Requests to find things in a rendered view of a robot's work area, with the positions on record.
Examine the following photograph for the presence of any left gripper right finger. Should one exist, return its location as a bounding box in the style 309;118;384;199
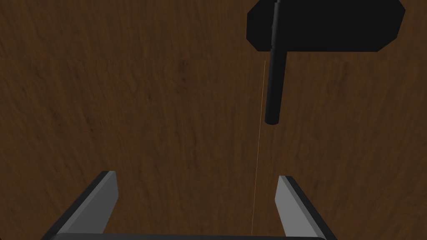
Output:
274;175;338;240

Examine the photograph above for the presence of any brown wooden door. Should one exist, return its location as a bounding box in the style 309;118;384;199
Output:
0;0;427;240

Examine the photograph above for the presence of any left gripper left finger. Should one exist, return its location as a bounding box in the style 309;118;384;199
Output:
40;170;119;240

